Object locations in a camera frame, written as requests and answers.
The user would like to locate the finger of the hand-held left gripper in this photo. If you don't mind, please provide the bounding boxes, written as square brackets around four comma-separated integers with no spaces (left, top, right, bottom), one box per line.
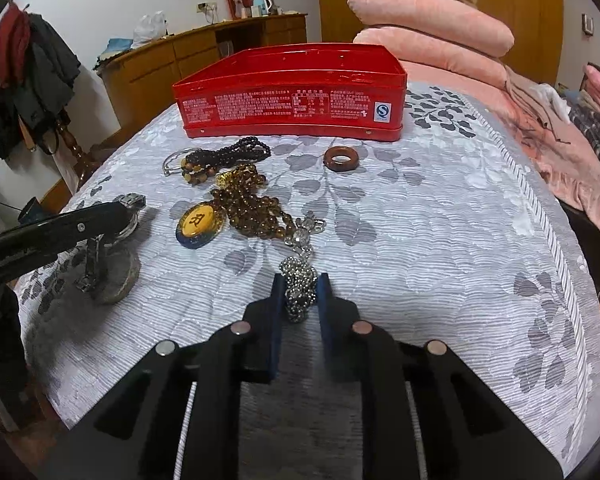
[35,200,146,257]

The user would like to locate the red plastic tray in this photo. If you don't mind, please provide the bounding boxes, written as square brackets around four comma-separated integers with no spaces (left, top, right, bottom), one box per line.
[171,44,407,139]

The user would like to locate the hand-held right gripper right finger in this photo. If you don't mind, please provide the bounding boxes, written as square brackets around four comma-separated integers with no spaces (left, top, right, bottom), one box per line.
[316,272,566,480]

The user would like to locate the wooden wardrobe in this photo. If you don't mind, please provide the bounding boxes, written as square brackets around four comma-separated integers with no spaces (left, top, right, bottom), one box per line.
[315,0,566,86]

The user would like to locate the wooden coat rack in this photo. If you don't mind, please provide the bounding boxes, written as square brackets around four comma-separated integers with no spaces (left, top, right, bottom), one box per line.
[55,110,101,186]

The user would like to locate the silver bangle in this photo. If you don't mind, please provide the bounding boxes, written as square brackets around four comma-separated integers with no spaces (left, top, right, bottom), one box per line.
[162,147,196,177]

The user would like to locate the grey leaf print bedspread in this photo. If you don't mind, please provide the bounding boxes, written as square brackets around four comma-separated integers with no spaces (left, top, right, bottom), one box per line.
[20,80,600,480]

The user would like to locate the bed with pink sheet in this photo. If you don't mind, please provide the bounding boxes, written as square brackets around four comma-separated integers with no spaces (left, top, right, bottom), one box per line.
[405,60,600,241]

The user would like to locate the mauve cloth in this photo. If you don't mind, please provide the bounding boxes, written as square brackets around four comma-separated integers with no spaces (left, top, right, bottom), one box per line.
[505,67,571,146]

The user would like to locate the silver ball chain necklace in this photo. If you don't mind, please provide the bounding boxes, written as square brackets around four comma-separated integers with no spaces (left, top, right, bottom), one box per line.
[279,210,327,323]

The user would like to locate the brown wooden ring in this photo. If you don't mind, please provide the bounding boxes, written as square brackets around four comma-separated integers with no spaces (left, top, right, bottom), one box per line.
[323,145,361,173]

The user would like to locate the wooden dresser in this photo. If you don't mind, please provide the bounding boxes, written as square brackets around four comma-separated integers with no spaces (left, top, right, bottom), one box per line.
[97,12,308,133]

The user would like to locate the folded plaid clothes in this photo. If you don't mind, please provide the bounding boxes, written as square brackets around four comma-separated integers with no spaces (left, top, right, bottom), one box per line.
[567,102,600,186]

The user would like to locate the white plastic bag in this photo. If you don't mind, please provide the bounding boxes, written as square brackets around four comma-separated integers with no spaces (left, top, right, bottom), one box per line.
[132,11,168,46]

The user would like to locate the blue cloth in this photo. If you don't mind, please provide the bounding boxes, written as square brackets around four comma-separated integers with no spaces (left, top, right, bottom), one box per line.
[100,37,133,58]

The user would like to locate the red scarf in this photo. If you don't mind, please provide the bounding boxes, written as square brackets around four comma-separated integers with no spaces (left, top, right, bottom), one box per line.
[0,2,31,96]

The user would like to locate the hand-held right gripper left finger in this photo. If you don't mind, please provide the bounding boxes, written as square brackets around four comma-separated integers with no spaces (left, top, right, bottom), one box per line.
[42,274,288,480]

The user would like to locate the folded pink quilt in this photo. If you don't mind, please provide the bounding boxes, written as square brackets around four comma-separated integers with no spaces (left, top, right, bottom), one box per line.
[352,27,511,91]
[347,0,516,58]

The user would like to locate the amber bead bracelet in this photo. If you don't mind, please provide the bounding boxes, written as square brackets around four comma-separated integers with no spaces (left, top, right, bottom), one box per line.
[180,157,220,187]

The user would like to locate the dark hanging coats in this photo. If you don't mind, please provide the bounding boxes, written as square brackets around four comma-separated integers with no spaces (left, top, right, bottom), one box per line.
[0,12,81,161]

